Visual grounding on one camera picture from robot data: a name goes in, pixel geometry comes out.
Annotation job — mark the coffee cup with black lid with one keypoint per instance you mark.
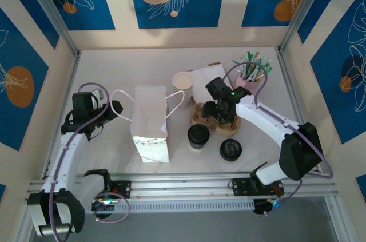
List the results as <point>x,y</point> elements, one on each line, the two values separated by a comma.
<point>198,136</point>

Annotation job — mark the printed paper gift bag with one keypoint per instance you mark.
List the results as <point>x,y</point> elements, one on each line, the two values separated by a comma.
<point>148,116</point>

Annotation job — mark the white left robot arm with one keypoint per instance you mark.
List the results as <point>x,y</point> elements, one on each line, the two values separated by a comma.
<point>65,156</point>

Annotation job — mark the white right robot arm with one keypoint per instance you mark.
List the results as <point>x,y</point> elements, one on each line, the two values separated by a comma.
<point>266,122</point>

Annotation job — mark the pink holder cup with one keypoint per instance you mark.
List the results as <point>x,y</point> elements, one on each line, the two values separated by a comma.
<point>246,84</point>

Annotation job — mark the brown cardboard napkin tray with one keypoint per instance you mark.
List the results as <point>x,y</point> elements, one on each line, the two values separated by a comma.
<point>216,64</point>

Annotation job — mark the black cup lid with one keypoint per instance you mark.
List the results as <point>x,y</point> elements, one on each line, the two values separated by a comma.
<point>231,149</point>

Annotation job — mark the green stick packet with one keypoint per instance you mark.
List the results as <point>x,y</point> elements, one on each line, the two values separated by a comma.
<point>238,64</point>
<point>250,57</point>
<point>267,68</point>
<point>261,60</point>

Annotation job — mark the white stick packet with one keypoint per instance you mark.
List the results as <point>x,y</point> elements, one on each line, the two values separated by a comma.
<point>243,63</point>

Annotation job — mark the stack of paper cups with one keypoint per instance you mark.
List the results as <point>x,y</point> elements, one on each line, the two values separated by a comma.
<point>183,81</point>

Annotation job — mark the brown stick packet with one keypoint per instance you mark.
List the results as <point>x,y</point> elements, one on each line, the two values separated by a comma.
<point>256,57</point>

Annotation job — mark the black controller box with LEDs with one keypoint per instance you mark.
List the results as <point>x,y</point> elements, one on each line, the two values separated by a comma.
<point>101,204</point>
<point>268,206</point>

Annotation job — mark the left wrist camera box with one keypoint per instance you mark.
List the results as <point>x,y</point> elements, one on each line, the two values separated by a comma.
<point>97,93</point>

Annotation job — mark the aluminium table side rail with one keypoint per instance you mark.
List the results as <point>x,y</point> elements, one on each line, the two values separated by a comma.
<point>72,76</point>
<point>288,81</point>

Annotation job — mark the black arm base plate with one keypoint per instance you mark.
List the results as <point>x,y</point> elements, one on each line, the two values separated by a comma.
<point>240,186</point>
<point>121,189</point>

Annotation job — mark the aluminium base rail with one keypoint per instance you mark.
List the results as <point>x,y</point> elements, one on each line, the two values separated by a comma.
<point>186,184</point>

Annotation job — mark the aluminium frame post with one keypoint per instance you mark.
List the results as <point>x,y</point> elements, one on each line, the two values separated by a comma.
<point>306,7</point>
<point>337,219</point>
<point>51,10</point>

